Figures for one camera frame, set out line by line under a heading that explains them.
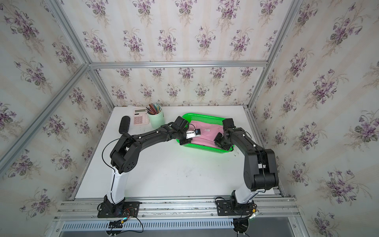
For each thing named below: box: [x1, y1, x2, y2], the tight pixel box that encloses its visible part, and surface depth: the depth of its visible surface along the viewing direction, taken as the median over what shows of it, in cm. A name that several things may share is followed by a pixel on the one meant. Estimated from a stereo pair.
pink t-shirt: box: [189, 120, 224, 149], surface depth 97 cm
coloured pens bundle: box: [145, 102, 163, 115], surface depth 103 cm
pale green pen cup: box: [146, 108, 166, 129], surface depth 100 cm
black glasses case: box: [118, 115, 131, 135], surface depth 109 cm
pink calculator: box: [133, 108, 150, 126], surface depth 113 cm
